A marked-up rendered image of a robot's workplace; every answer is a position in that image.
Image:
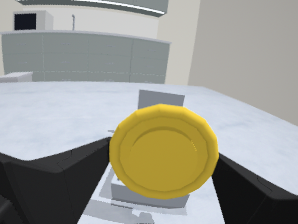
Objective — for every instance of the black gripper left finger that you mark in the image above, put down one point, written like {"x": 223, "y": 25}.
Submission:
{"x": 54, "y": 189}

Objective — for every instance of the yellow plate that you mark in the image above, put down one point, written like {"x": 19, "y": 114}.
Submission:
{"x": 163, "y": 151}

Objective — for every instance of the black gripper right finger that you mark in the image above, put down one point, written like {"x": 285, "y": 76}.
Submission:
{"x": 246, "y": 198}

